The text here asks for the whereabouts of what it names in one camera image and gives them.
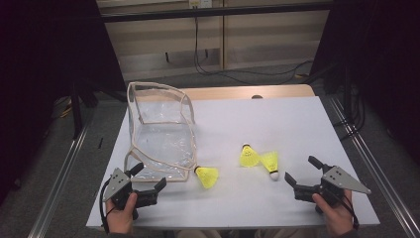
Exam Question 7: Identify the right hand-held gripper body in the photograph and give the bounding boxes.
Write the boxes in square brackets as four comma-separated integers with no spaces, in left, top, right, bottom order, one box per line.
[293,166,371,214]

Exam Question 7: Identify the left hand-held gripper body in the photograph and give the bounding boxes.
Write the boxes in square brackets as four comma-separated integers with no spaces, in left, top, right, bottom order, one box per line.
[102,167,159,221]

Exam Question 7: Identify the yellow plastic shuttlecock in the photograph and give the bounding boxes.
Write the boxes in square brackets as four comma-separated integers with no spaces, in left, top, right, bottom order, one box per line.
[239,142,262,169]
[260,151,280,182]
[193,166,220,190]

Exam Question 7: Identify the clear bag with beige trim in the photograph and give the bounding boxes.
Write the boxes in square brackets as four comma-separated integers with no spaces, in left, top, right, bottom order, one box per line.
[123,81,199,183]

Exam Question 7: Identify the person's left hand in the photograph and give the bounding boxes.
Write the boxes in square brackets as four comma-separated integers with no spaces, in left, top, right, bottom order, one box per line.
[105,191,139,236]

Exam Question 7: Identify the person's right hand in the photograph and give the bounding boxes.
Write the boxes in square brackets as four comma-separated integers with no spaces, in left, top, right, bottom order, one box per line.
[311,189,356,237]

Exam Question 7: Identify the white board sheet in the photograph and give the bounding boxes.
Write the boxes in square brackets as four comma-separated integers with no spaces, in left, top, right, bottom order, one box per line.
[86,96,380,229]

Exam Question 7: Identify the person's left leg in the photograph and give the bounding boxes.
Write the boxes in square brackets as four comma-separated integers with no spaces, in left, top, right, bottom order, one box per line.
[174,229,222,238]

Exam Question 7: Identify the black metal stand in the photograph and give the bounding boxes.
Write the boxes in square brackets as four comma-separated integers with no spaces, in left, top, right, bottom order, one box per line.
[70,77,100,140]

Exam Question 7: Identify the dark curtain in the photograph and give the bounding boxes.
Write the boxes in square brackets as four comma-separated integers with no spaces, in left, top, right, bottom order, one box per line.
[310,0,420,163]
[0,0,127,206]

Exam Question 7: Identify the black horizontal bar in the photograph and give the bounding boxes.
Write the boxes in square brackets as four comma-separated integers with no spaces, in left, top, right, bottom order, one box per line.
[100,2,335,24]

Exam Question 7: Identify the left hand-held gripper black cable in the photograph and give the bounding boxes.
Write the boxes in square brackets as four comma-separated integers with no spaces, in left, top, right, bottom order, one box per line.
[99,178,115,234]

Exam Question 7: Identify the hand-held gripper black cable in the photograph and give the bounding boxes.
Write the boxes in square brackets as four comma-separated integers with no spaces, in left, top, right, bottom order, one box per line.
[341,189,361,231]
[99,178,115,234]

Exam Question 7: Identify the aluminium floor rail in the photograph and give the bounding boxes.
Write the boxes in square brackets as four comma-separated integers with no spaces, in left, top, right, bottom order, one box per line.
[28,123,92,238]
[328,95,420,238]

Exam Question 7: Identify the right hand-held gripper black cable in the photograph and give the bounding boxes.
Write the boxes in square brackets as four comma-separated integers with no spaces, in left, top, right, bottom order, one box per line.
[341,189,361,231]

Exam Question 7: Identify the bundle of black cables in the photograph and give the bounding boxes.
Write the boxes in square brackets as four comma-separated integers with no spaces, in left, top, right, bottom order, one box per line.
[331,83,367,142]

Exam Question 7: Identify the yellow cable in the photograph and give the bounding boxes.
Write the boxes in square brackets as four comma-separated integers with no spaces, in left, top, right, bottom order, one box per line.
[58,98,74,119]

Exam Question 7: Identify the long black floor cable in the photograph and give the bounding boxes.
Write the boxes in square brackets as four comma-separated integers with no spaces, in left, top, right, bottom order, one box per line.
[192,8,315,85]

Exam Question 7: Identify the white wall socket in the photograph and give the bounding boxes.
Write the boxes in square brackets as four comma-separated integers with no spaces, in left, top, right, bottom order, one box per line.
[188,0,213,9]

